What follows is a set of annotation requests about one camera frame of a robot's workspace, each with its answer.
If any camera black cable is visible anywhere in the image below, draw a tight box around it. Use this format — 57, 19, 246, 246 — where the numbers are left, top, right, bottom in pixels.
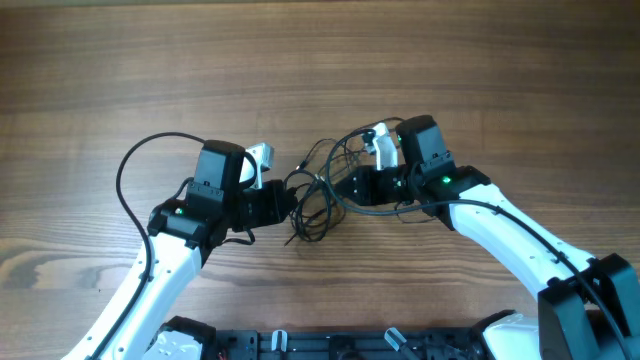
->
324, 127, 636, 360
84, 131, 206, 360

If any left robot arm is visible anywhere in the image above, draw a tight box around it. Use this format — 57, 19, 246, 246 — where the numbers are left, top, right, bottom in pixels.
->
67, 140, 297, 359

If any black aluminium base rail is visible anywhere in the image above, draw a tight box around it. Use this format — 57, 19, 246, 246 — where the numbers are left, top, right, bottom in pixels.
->
214, 327, 566, 360

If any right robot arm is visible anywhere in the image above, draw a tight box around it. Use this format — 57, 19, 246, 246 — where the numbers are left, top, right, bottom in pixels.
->
327, 115, 639, 359

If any left camera black cable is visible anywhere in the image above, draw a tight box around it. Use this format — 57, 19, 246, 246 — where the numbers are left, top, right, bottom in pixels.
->
84, 131, 206, 360

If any right camera black cable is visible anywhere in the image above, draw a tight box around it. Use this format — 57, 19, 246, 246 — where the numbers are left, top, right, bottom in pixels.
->
324, 127, 636, 360

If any black usb cable bundle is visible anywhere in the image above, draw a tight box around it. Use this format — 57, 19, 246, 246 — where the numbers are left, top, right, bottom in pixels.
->
282, 168, 346, 247

